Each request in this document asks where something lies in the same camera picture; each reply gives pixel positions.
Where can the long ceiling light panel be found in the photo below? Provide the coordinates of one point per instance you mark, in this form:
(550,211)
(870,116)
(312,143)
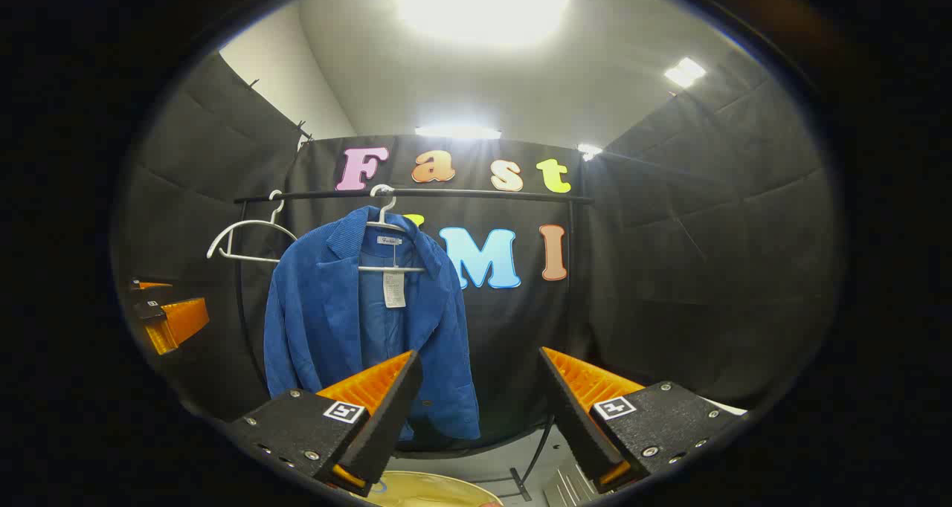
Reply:
(457,132)

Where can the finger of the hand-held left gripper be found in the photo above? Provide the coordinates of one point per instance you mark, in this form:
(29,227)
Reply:
(178,325)
(147,291)

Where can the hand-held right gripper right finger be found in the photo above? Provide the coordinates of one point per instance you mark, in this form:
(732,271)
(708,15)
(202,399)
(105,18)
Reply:
(573,418)

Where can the black metal clothes rack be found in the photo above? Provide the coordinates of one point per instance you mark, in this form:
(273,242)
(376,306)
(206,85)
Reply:
(483,192)

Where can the large ceiling light panel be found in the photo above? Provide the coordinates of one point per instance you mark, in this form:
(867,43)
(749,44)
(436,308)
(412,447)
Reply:
(483,5)

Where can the beige round laundry hamper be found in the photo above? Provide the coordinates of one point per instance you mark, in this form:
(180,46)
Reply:
(431,492)

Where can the white plastic hanger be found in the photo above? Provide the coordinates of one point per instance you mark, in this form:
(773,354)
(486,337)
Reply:
(253,258)
(409,269)

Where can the small ceiling light panel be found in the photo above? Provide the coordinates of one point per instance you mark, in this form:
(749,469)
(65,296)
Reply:
(684,72)
(589,151)

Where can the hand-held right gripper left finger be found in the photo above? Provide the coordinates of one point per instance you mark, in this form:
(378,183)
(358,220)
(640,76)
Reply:
(394,410)

